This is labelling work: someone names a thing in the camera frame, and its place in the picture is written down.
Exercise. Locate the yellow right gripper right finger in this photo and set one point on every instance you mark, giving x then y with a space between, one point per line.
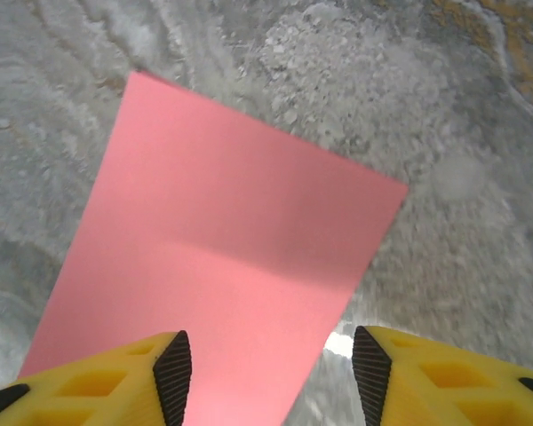
448 390

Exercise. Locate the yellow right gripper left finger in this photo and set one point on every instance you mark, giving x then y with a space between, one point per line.
93 395

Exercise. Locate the pink paper sheet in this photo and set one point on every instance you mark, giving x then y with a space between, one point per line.
213 222

